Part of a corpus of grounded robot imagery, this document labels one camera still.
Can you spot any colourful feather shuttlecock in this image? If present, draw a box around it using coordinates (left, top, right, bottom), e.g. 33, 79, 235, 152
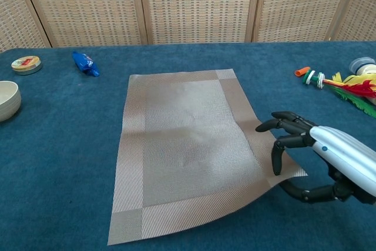
304, 70, 376, 118

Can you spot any blue carpet table cover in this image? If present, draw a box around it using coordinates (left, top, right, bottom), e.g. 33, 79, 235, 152
0, 41, 376, 251

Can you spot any mayonnaise squeeze bottle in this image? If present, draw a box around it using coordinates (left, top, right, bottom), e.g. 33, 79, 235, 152
348, 56, 376, 87

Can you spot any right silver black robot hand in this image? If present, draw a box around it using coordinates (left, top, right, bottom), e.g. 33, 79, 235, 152
254, 111, 376, 205

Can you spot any grey woven placemat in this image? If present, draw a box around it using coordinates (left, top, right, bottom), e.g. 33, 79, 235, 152
107, 68, 308, 246

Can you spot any blue snack packet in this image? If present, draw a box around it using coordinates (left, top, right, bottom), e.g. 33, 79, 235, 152
72, 51, 100, 78

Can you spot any round tin with red label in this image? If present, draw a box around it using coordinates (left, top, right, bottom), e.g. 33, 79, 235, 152
11, 56, 43, 76

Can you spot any woven bamboo folding screen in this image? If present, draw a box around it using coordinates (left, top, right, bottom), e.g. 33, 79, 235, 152
0, 0, 376, 53

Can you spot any white bowl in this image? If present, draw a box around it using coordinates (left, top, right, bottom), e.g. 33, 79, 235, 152
0, 81, 22, 122

